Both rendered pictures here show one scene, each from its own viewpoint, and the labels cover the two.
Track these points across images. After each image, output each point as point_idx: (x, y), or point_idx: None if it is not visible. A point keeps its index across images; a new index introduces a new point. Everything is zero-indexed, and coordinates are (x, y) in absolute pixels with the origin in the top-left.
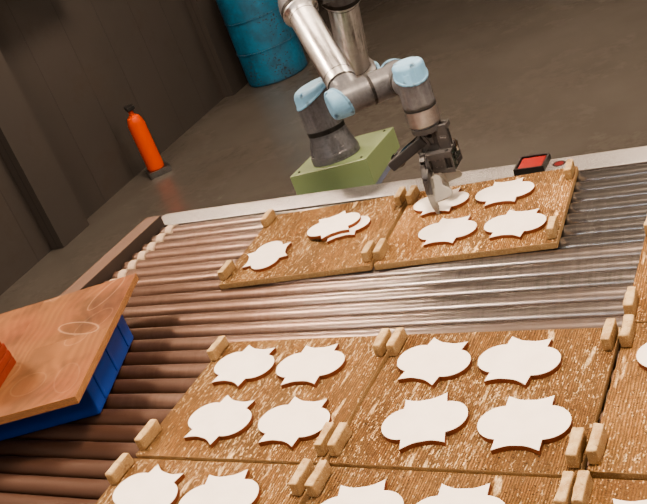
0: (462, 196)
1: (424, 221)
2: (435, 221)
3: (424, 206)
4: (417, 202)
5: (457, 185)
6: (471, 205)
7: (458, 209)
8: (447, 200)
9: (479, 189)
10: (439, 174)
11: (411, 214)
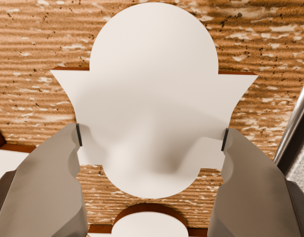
0: (158, 185)
1: (34, 84)
2: (34, 123)
3: (124, 68)
4: (178, 17)
5: (277, 144)
6: (117, 198)
7: (101, 173)
8: (147, 147)
9: (205, 202)
10: (211, 214)
11: (98, 1)
